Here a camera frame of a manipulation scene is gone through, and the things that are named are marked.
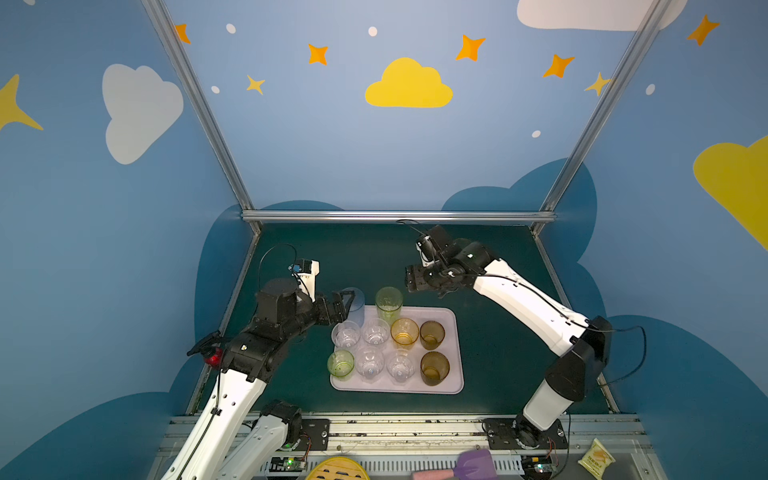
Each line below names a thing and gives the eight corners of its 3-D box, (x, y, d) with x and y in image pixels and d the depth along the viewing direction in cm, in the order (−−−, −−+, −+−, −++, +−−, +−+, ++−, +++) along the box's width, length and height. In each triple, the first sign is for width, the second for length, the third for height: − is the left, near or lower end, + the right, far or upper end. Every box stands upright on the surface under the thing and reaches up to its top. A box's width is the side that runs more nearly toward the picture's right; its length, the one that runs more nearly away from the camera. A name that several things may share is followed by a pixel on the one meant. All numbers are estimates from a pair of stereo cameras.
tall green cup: (376, 329, 94) (376, 308, 83) (377, 309, 99) (376, 286, 88) (401, 329, 94) (403, 308, 83) (400, 309, 99) (403, 286, 88)
